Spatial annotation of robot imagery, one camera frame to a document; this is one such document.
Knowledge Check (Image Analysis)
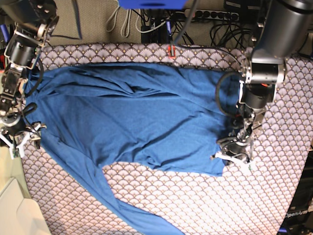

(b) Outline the black power strip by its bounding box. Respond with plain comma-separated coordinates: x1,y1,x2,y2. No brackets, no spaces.
192,10,240,22

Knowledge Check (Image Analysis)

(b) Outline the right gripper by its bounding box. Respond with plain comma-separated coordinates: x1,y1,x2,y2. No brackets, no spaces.
0,103,46,159

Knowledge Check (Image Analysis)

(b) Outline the blue-handled clamp left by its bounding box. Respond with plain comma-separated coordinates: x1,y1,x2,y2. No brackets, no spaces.
0,24,11,44

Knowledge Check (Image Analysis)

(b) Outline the fan-patterned tablecloth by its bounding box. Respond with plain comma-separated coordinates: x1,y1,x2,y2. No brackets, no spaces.
22,43,313,235

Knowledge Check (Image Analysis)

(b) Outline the red clamp on table edge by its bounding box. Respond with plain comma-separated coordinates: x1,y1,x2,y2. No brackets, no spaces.
167,45,176,59

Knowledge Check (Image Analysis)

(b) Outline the blue long-sleeve T-shirt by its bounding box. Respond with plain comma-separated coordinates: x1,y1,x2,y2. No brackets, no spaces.
26,63,231,235

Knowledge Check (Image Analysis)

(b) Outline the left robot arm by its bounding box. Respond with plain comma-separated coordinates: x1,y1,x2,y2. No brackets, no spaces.
213,0,313,170

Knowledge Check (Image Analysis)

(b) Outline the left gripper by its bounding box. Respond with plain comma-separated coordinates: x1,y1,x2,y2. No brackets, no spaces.
211,136,255,171

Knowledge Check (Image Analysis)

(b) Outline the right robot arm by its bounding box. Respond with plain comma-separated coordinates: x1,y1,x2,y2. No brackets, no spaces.
0,0,59,159

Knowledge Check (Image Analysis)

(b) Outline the white plastic bin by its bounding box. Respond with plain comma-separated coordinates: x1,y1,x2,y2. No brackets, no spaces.
0,178,51,235

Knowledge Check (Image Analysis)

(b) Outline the black OpenArm base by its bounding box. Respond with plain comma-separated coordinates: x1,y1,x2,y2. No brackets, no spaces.
277,149,313,235

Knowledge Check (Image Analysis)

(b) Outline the blue box at top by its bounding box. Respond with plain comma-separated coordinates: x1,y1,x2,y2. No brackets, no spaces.
119,0,187,9

